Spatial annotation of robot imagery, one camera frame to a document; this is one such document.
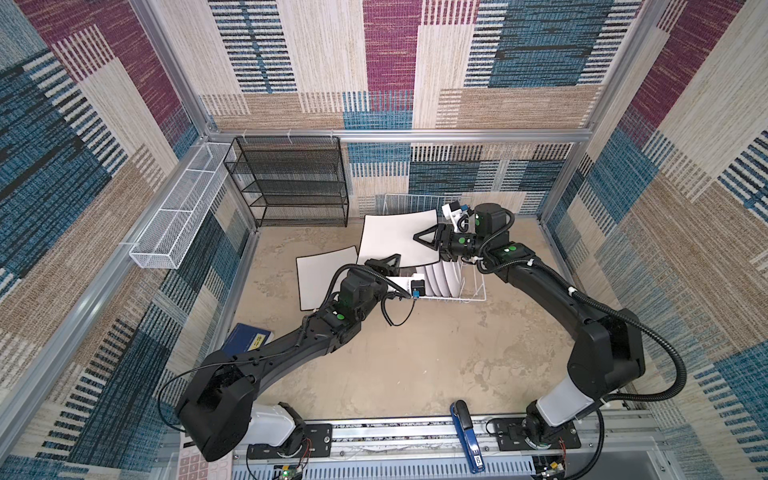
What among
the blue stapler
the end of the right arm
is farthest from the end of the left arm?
the blue stapler

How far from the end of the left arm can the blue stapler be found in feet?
1.22

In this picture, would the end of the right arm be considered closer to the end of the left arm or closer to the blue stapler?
the end of the left arm

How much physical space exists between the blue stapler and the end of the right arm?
0.38 metres

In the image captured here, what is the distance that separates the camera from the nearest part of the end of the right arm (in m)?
0.71

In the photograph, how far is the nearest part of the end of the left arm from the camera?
0.70 metres

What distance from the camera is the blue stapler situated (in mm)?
696
